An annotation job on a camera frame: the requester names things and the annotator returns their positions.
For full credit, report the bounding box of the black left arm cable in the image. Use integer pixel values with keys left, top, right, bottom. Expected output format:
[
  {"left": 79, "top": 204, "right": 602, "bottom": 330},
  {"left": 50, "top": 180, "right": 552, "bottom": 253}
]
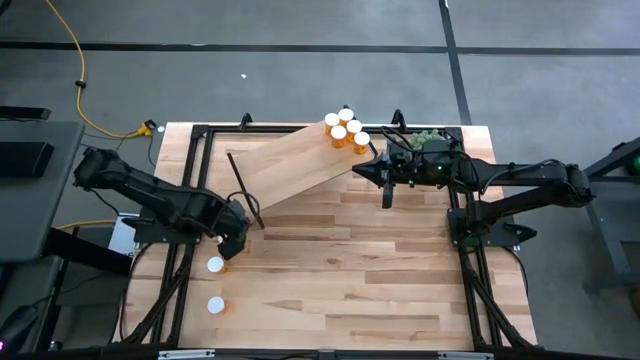
[{"left": 225, "top": 190, "right": 262, "bottom": 215}]

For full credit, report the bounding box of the flat black box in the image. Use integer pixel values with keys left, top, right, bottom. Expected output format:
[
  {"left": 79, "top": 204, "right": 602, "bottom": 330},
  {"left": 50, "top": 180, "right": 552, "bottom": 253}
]
[{"left": 0, "top": 141, "right": 55, "bottom": 179}]

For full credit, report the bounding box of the yellow extension cable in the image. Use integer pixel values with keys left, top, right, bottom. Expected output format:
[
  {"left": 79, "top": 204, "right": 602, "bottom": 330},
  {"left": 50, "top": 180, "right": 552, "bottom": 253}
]
[
  {"left": 43, "top": 0, "right": 156, "bottom": 140},
  {"left": 55, "top": 218, "right": 117, "bottom": 232}
]

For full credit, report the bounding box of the grey desk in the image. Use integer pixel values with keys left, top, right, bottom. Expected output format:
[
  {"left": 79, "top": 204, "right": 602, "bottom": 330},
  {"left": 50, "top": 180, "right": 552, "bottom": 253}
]
[{"left": 0, "top": 119, "right": 86, "bottom": 265}]

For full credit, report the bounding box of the black aluminium rig frame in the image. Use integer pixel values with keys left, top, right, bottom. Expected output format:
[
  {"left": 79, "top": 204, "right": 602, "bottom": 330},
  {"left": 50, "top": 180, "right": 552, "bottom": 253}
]
[{"left": 113, "top": 108, "right": 540, "bottom": 360}]

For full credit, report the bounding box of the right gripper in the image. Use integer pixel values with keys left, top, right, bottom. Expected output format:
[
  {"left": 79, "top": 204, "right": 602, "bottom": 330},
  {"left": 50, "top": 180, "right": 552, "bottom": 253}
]
[{"left": 352, "top": 141, "right": 436, "bottom": 210}]

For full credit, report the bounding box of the green plant in patterned pot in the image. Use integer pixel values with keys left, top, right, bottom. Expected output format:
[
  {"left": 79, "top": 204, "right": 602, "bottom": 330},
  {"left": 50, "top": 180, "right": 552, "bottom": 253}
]
[{"left": 408, "top": 128, "right": 450, "bottom": 152}]

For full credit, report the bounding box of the wooden shelf board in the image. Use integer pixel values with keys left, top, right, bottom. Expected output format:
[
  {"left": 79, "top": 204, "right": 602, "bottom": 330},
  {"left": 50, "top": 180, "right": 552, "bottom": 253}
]
[{"left": 231, "top": 119, "right": 377, "bottom": 214}]

